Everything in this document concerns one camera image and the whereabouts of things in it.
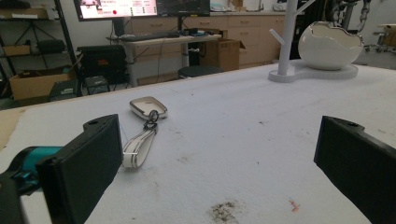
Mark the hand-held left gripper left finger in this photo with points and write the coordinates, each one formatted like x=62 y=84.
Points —
x=81 y=168

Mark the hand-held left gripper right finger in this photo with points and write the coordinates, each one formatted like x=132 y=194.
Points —
x=358 y=161

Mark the white eggshell-shaped bowl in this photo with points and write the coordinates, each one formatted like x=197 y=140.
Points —
x=330 y=46

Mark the white tree-shaped key stand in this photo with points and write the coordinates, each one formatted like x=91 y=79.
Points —
x=291 y=62

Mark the dark flat device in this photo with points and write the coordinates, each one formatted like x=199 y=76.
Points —
x=63 y=90

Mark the open cardboard box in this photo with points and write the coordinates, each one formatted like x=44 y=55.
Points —
x=39 y=84

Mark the black equipment case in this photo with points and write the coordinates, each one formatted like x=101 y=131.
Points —
x=102 y=63

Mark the black metal shelf rack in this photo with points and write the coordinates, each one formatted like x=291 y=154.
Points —
x=40 y=46

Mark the small cardboard box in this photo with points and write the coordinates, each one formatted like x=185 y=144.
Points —
x=16 y=49

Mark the light wooden desk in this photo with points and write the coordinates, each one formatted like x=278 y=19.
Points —
x=168 y=49

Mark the black keyboard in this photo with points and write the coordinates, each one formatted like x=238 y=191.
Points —
x=149 y=36

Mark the black round stool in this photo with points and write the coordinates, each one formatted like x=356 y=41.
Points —
x=199 y=71

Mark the wooden cabinet row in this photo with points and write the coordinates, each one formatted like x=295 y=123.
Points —
x=249 y=34

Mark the brown cardboard box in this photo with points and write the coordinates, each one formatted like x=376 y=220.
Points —
x=222 y=53

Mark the dark computer monitor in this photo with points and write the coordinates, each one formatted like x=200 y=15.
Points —
x=183 y=6

